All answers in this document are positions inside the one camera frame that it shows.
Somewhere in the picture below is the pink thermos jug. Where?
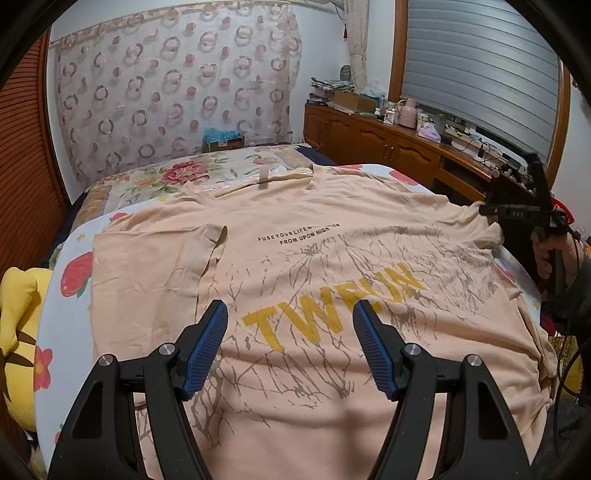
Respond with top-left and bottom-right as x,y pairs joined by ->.
399,98 -> 418,130

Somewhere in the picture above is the wooden louvered wardrobe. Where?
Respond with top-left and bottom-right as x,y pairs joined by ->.
0,32 -> 70,462

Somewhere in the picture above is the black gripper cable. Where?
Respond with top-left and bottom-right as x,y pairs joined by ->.
551,340 -> 588,458

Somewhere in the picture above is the cardboard box with blue items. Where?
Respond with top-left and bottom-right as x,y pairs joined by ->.
201,127 -> 245,153

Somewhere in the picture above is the purple tissue pack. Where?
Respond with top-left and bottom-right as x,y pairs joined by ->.
417,122 -> 441,144

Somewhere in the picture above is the beige tied side curtain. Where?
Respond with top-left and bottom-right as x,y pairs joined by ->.
344,0 -> 370,92

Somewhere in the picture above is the person's right hand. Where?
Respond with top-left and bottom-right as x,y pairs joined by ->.
531,233 -> 584,288

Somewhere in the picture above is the wooden sideboard cabinet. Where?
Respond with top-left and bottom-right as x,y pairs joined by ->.
304,104 -> 493,203

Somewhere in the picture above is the yellow pikachu plush toy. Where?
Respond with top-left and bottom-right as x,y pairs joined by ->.
1,267 -> 52,432

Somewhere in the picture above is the grey window roller blind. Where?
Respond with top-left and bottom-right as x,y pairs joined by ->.
402,0 -> 559,158

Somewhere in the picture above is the cardboard box on sideboard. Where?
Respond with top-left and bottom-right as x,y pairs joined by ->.
332,92 -> 378,113

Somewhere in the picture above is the peach printed t-shirt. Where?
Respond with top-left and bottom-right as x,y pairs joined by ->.
90,166 -> 557,479

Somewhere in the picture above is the stack of folded cloths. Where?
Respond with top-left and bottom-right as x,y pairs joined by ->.
308,77 -> 355,104

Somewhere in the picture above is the floral quilt bedspread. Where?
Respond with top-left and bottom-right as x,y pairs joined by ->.
73,144 -> 315,228

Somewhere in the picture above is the pink circle pattern curtain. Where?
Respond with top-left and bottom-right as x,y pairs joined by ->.
54,1 -> 301,185

